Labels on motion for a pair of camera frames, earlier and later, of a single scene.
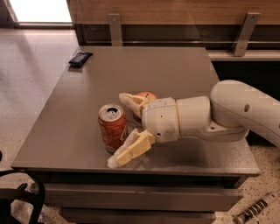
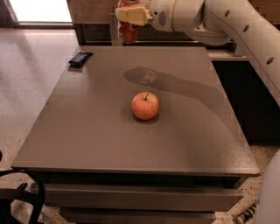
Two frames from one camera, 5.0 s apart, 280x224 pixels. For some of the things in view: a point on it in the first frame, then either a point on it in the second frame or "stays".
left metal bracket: (115, 31) stays
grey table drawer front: (140, 198) stays
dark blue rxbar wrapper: (80, 59) stays
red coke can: (114, 125) -> (128, 32)
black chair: (9, 195) stays
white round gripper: (159, 119) -> (159, 15)
